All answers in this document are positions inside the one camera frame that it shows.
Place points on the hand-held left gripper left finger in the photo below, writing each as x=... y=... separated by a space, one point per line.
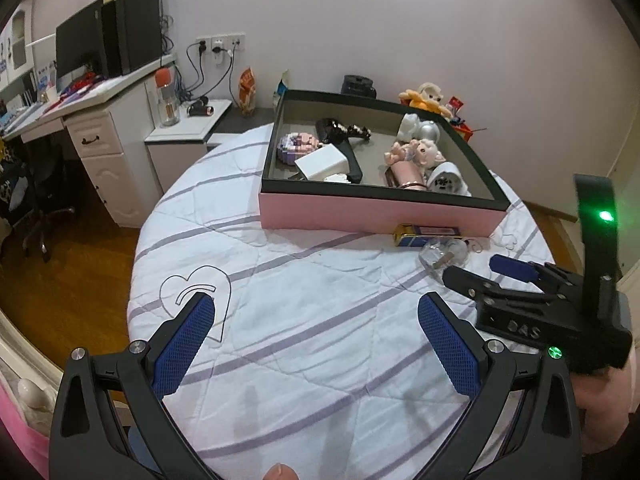
x=185 y=345

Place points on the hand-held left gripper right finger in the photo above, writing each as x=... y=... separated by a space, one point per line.
x=450 y=345

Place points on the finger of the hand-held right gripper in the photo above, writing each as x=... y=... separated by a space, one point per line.
x=475 y=287
x=510 y=266

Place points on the clear plastic bag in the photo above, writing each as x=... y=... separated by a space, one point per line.
x=440 y=257

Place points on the pink cylindrical bottle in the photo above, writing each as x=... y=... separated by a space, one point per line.
x=405 y=175

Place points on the pink pig doll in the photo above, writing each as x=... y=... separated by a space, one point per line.
x=420 y=152

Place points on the pink storage box dark rim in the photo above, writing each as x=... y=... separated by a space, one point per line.
x=350 y=212

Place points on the black beaded hair clip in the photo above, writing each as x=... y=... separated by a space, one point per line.
x=360 y=131

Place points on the white charger box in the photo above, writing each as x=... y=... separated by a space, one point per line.
x=322 y=162

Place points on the pink brick toy figure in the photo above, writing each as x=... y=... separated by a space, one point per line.
x=297 y=146

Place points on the person's right hand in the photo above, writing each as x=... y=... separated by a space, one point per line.
x=605 y=405

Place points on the person's left hand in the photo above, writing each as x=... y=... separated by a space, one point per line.
x=281 y=474

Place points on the blue yellow battery pack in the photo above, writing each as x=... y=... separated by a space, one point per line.
x=425 y=235

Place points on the silver white round gadget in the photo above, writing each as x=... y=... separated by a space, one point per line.
x=430 y=132

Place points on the white animal figurine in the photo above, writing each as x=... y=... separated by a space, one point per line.
x=409 y=127

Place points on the black remote control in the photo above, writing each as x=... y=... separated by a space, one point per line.
x=353 y=160

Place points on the white nightstand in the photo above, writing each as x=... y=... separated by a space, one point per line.
x=175 y=160

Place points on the white plush toy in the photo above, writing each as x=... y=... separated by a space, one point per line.
x=430 y=92

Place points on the yellow plush toy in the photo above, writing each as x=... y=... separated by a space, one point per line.
x=410 y=96

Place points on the white desk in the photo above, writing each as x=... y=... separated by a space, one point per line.
x=110 y=160

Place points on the black office chair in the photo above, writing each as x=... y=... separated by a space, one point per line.
x=40 y=195

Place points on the dark topped low cabinet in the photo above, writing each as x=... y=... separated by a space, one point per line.
x=245 y=122

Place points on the black kettle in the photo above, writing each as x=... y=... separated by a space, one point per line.
x=357 y=84

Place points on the black cylindrical gadget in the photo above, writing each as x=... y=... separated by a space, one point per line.
x=200 y=109

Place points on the clear bottle orange cap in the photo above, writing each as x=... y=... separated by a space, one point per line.
x=167 y=102

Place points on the orange snack bag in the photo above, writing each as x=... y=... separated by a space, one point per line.
x=247 y=92

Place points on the blue white snack bag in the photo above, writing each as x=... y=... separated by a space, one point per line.
x=281 y=91

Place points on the colourful desk papers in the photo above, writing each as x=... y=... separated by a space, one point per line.
x=60 y=95

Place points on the white plug charger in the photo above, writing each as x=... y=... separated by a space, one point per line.
x=220 y=55

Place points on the black computer monitor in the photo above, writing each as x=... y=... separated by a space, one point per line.
x=80 y=50

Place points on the white pink bed frame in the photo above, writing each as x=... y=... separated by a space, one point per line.
x=25 y=400

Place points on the white wall socket strip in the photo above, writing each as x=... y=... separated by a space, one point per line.
x=220 y=40

